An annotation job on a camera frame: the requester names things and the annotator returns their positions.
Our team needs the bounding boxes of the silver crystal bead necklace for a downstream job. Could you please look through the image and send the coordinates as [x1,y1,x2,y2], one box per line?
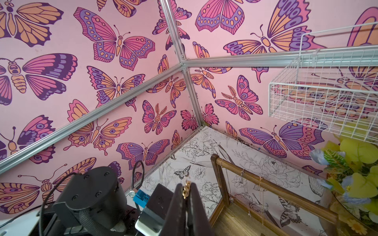
[227,168,253,219]

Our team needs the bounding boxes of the white wire wall basket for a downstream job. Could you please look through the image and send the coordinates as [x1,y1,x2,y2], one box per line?
[268,21,378,144]

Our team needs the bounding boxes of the artificial plant in gold pot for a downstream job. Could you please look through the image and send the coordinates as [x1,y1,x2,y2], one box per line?
[311,119,378,236]

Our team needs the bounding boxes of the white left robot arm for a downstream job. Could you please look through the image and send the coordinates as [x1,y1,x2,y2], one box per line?
[38,161,140,236]

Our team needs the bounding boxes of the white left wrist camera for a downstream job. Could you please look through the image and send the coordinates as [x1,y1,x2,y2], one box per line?
[133,183,173,236]

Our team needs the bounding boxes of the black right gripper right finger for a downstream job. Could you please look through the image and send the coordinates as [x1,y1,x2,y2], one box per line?
[185,181,214,236]

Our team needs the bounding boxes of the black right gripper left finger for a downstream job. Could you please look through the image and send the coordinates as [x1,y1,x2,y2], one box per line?
[159,183,186,236]

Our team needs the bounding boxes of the wooden jewelry display stand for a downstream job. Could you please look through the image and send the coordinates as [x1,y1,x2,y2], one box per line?
[208,153,339,236]

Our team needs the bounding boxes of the gold chain necklace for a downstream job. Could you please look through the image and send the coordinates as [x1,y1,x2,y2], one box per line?
[181,180,192,200]

